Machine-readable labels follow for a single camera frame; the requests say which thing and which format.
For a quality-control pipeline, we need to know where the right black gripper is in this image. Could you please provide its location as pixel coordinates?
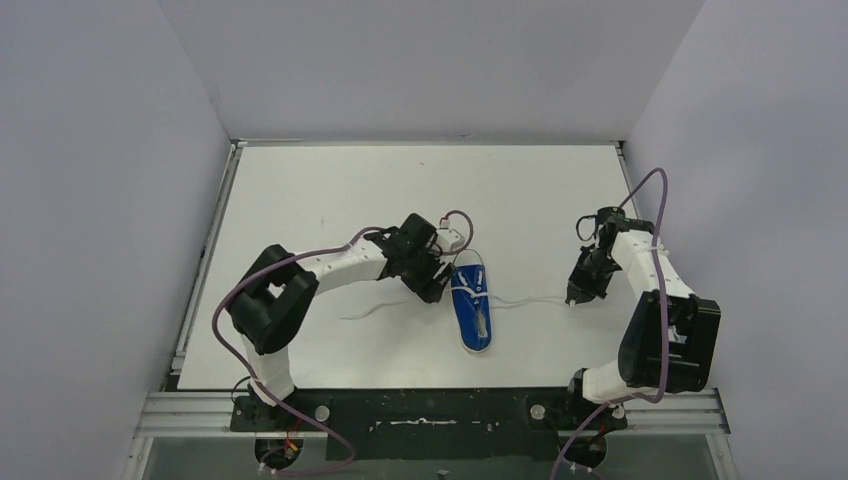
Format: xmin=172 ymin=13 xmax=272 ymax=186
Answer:
xmin=567 ymin=246 xmax=621 ymax=307

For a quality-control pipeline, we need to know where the white shoelace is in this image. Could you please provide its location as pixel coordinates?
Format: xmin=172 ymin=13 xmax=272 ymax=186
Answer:
xmin=341 ymin=283 xmax=568 ymax=320

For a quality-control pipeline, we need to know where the blue canvas sneaker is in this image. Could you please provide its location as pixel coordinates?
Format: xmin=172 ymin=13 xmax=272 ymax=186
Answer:
xmin=450 ymin=263 xmax=492 ymax=353

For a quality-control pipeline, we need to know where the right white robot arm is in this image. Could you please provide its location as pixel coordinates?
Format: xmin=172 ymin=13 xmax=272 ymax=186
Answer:
xmin=562 ymin=207 xmax=721 ymax=427

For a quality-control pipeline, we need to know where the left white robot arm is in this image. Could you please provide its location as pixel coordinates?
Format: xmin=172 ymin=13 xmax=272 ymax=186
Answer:
xmin=217 ymin=213 xmax=467 ymax=427

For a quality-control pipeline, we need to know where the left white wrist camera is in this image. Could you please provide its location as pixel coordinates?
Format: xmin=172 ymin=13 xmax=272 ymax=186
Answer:
xmin=435 ymin=228 xmax=465 ymax=255

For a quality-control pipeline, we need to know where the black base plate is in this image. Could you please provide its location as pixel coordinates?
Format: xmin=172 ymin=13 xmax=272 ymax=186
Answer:
xmin=229 ymin=387 xmax=628 ymax=467

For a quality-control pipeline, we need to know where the aluminium frame rail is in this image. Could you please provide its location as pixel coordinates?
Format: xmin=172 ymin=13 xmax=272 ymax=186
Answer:
xmin=134 ymin=389 xmax=730 ymax=438

